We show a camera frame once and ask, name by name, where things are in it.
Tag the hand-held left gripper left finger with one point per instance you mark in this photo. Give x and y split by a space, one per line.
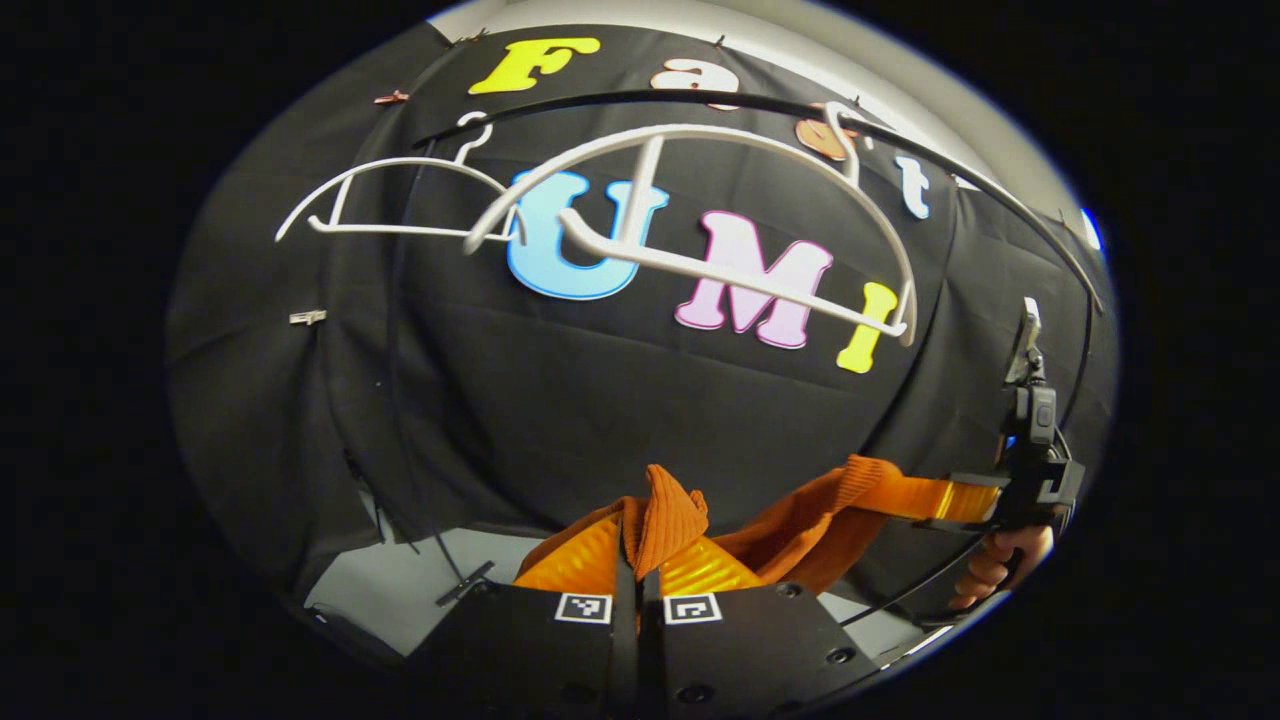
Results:
540 655

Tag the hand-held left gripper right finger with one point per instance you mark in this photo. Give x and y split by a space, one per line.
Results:
760 655

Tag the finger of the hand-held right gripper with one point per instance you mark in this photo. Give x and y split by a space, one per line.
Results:
975 481

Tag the large white clothes hanger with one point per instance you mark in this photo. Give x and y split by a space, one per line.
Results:
720 278

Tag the small white clothes hanger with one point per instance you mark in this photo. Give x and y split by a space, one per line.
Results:
400 230

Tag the black clothes rack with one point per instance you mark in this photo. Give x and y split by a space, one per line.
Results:
700 94

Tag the black backdrop cloth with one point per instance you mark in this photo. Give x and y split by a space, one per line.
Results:
600 400

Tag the silver clip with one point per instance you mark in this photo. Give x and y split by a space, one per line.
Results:
308 317

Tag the red clip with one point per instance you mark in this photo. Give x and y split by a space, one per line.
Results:
392 97

